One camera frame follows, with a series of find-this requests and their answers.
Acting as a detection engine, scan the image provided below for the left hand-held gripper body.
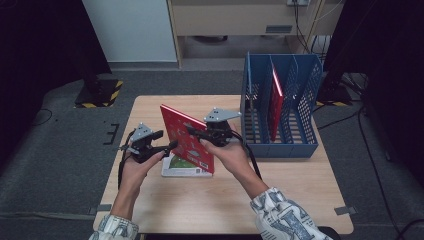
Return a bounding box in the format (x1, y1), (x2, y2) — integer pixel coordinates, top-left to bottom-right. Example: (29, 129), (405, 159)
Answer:
(122, 122), (156, 164)

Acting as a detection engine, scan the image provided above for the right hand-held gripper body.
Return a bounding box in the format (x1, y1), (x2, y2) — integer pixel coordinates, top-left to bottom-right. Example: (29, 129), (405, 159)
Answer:
(203, 107), (242, 148)

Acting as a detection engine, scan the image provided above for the red illustrated book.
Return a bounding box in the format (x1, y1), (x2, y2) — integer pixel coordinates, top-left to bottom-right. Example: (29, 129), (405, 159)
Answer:
(159, 104), (216, 175)
(268, 64), (285, 143)

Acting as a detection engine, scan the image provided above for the white book with green leaf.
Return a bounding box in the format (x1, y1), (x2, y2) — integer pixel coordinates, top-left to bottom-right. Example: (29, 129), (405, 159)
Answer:
(161, 153), (214, 178)

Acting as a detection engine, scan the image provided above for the blue picture book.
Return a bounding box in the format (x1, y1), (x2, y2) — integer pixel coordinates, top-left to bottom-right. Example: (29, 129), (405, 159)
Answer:
(245, 52), (256, 141)

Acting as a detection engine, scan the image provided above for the blue plastic file rack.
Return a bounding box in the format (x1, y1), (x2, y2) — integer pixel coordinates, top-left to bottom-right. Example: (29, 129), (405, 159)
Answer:
(239, 53), (324, 159)

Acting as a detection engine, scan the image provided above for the person's right hand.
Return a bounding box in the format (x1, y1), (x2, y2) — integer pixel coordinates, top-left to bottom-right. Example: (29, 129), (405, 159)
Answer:
(199, 132), (260, 193)

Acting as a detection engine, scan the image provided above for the person's left hand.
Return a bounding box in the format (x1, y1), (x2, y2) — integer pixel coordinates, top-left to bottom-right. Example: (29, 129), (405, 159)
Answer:
(118, 150), (166, 202)

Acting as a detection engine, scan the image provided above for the black striped stand base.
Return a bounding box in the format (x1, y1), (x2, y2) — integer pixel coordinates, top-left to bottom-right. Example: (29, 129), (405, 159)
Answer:
(73, 78), (124, 109)
(314, 71), (353, 108)

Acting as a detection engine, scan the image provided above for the grey tape piece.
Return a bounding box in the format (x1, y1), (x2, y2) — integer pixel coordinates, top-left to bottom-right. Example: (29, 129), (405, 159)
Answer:
(88, 203), (113, 215)
(334, 205), (357, 216)

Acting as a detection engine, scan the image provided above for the white cabinet panel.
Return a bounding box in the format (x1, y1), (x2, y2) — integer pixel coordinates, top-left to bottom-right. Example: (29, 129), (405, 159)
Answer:
(81, 0), (178, 63)

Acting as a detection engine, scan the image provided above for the beige wooden desk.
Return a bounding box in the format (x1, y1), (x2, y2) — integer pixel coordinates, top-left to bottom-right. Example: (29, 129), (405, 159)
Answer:
(166, 0), (344, 68)

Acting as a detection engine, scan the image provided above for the grey label plate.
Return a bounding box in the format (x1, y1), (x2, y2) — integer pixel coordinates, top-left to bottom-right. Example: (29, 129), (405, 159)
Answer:
(265, 24), (293, 34)

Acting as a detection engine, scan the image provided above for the dark curtain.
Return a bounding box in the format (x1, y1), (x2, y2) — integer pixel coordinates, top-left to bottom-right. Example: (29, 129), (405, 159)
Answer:
(0, 0), (112, 168)
(323, 0), (424, 188)

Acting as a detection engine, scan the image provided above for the left hand-held gripper cable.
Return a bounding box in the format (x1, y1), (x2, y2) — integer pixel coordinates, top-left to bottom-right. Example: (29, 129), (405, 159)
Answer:
(117, 130), (135, 191)

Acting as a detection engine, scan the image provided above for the hand-held gripper cable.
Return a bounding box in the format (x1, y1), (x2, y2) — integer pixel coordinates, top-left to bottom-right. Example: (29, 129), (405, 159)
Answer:
(231, 130), (263, 181)
(117, 130), (135, 191)

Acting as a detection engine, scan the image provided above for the right hand-held gripper cable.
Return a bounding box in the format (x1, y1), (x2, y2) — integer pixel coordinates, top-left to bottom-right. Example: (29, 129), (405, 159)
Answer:
(231, 130), (263, 181)

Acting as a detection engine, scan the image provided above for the black floor cable loop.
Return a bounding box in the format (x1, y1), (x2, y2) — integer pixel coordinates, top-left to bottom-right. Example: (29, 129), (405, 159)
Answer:
(33, 108), (54, 127)

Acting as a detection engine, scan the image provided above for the short black floor cable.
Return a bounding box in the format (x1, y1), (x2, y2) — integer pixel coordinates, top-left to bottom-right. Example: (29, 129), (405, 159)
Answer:
(316, 109), (361, 131)

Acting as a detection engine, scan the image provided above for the black hanging cable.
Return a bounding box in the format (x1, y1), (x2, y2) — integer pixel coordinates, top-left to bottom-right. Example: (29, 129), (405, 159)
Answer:
(293, 0), (314, 54)

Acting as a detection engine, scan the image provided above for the black cable bundle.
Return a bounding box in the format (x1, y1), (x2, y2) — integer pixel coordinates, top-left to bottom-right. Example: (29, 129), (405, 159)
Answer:
(339, 71), (369, 98)

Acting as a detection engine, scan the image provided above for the pale hanging cable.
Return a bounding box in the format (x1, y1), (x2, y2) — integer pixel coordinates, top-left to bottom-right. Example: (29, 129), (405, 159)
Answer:
(306, 0), (344, 38)

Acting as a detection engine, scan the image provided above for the long black floor cable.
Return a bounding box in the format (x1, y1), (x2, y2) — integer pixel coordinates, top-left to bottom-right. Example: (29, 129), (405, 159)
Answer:
(357, 106), (401, 240)

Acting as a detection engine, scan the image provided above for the black cable at corner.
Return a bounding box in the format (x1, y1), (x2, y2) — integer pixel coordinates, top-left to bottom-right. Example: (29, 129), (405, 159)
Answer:
(394, 218), (424, 240)

